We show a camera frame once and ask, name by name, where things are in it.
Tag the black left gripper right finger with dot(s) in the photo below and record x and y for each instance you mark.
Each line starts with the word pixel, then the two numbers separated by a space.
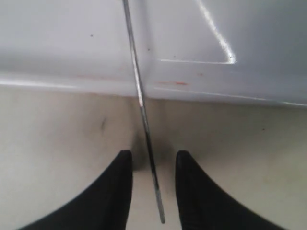
pixel 203 205

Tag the white rectangular plastic tray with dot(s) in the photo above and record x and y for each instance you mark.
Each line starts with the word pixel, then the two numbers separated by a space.
pixel 247 51

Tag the thin metal skewer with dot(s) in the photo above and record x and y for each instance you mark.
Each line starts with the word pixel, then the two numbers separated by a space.
pixel 140 94

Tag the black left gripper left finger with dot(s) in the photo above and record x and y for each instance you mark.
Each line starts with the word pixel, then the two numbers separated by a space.
pixel 104 205

